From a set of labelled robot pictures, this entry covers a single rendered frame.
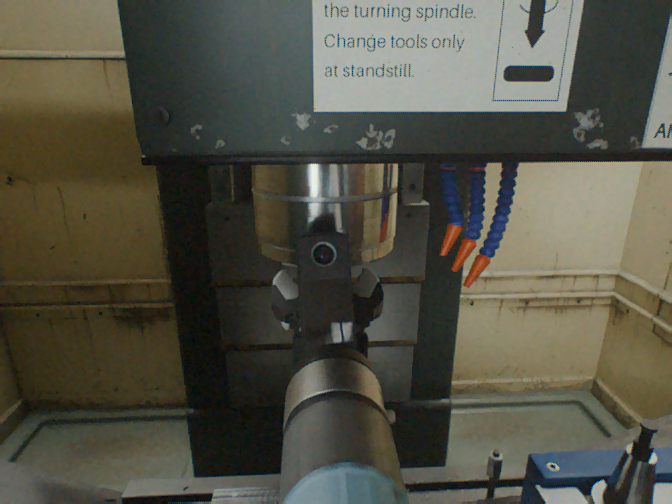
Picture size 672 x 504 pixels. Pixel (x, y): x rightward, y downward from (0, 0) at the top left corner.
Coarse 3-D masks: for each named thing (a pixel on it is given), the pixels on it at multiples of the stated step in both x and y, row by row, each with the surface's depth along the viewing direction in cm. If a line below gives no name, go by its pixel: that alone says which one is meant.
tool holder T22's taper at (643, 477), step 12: (624, 456) 44; (636, 456) 43; (624, 468) 44; (636, 468) 43; (648, 468) 42; (612, 480) 45; (624, 480) 44; (636, 480) 43; (648, 480) 43; (612, 492) 45; (624, 492) 44; (636, 492) 43; (648, 492) 43
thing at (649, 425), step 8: (640, 424) 42; (648, 424) 42; (656, 424) 42; (640, 432) 43; (648, 432) 42; (640, 440) 43; (648, 440) 42; (632, 448) 43; (640, 448) 43; (648, 448) 42; (640, 456) 43; (648, 456) 42
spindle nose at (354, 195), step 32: (256, 192) 45; (288, 192) 41; (320, 192) 41; (352, 192) 41; (384, 192) 44; (256, 224) 46; (288, 224) 42; (320, 224) 42; (352, 224) 42; (384, 224) 45; (288, 256) 44; (352, 256) 43
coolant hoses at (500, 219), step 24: (480, 168) 46; (504, 168) 45; (456, 192) 48; (480, 192) 46; (504, 192) 45; (456, 216) 48; (480, 216) 47; (504, 216) 46; (456, 264) 48; (480, 264) 47
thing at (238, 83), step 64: (128, 0) 24; (192, 0) 24; (256, 0) 24; (640, 0) 25; (128, 64) 25; (192, 64) 25; (256, 64) 25; (576, 64) 26; (640, 64) 26; (192, 128) 26; (256, 128) 26; (320, 128) 27; (384, 128) 27; (448, 128) 27; (512, 128) 27; (576, 128) 27; (640, 128) 28
